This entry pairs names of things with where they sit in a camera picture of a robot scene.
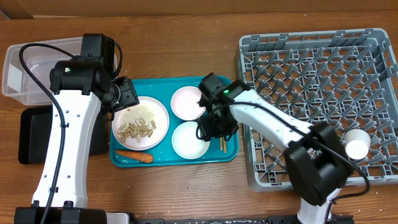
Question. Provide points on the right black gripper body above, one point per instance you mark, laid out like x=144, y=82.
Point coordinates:
x=222, y=126

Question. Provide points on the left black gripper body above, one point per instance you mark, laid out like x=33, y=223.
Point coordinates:
x=127, y=96

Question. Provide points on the white dinner plate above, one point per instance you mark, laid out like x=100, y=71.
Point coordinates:
x=149, y=109

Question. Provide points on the pink bowl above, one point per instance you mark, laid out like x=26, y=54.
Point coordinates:
x=184, y=103

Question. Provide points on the white bowl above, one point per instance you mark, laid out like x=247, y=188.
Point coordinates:
x=185, y=142

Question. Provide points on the white cup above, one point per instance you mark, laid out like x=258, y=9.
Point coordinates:
x=357, y=143

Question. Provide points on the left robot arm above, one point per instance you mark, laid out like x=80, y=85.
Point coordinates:
x=61, y=195

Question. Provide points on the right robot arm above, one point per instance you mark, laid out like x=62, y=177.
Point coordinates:
x=318, y=163

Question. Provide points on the peanut shells pile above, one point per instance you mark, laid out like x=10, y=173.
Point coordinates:
x=139, y=129

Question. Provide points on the teal serving tray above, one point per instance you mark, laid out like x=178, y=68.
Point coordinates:
x=162, y=90

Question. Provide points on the orange carrot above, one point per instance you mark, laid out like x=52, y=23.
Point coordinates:
x=138, y=156

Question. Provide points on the black plastic tray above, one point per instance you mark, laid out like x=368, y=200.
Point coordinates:
x=35, y=131

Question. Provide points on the clear plastic bin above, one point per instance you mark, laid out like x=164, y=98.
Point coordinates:
x=25, y=74

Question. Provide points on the grey dish rack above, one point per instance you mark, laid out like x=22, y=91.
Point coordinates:
x=347, y=78

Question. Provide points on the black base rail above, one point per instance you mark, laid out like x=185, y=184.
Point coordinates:
x=199, y=220

